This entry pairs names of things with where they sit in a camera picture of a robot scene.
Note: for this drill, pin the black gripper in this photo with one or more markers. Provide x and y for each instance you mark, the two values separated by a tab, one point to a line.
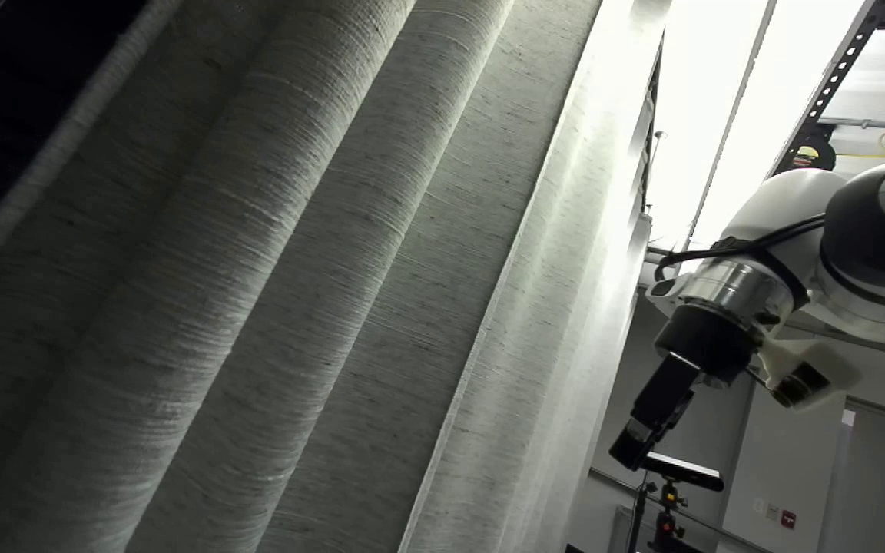
707	342

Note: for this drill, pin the grey fabric curtain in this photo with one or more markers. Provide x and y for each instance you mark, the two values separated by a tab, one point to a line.
260	307

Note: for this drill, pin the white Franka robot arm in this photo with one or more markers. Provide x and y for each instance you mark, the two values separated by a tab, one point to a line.
799	216

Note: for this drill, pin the grey room door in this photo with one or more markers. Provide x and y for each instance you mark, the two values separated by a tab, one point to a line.
872	479

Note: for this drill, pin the black camera on stand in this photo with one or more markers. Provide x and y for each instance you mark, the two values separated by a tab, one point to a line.
682	470

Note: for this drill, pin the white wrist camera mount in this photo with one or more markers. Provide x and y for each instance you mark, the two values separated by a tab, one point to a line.
806	374

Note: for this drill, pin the small red wall alarm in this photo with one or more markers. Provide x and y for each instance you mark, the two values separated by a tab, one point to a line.
788	517

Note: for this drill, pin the black perforated metal frame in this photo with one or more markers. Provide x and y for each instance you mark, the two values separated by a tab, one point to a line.
842	72

